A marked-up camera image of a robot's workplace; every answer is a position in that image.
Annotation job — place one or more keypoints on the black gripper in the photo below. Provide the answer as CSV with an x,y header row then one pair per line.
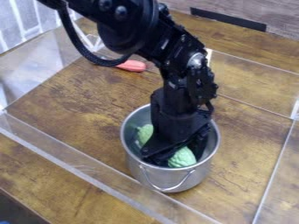
x,y
181,124

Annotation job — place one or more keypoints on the green bumpy toy vegetable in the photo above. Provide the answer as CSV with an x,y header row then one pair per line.
x,y
181,158

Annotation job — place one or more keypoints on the silver metal pot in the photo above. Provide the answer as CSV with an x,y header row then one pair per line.
x,y
160,178

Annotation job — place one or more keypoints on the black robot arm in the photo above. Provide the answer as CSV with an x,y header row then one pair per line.
x,y
137,27

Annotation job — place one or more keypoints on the red handled metal spoon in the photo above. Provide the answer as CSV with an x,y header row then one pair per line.
x,y
132,65

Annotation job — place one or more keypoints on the clear acrylic enclosure panel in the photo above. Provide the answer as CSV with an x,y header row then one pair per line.
x,y
113,182

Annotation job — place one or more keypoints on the black strip on wall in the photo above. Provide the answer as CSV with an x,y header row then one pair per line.
x,y
228,19

